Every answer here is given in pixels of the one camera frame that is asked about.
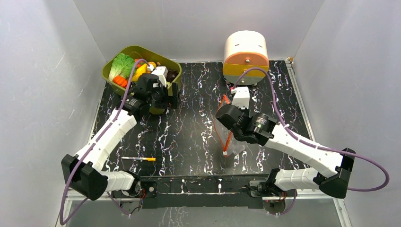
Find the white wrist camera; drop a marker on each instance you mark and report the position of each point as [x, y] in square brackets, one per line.
[241, 97]
[161, 72]

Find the round white mini drawer cabinet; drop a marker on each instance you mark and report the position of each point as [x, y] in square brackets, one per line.
[243, 50]

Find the dark brown toy fruit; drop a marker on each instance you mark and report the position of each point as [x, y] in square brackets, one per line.
[171, 75]

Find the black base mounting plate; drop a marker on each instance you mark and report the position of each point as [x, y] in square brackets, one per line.
[248, 190]

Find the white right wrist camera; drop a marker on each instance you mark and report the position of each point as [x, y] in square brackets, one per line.
[241, 97]

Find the white pen yellow cap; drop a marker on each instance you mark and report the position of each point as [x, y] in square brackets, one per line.
[149, 159]

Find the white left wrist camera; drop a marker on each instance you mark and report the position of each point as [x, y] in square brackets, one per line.
[161, 72]

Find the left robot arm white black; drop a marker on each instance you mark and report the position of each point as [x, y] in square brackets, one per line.
[83, 171]

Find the aluminium frame rail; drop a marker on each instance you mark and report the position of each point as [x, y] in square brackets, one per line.
[309, 194]

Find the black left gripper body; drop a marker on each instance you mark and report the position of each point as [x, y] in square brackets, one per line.
[161, 99]

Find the yellow toy lemon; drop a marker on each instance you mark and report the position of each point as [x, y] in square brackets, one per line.
[153, 64]

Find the clear zip bag orange zipper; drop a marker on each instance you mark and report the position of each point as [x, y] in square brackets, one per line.
[230, 146]

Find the orange toy pumpkin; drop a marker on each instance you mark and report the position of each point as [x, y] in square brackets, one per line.
[120, 81]

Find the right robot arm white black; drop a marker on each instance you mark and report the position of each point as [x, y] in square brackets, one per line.
[328, 172]

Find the yellow toy banana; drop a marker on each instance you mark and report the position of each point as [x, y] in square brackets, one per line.
[138, 72]

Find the green toy lettuce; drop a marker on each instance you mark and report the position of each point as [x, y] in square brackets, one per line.
[121, 66]

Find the olive green plastic bin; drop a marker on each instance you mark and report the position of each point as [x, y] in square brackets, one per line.
[131, 104]

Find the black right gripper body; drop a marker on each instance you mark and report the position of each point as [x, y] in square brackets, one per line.
[228, 117]

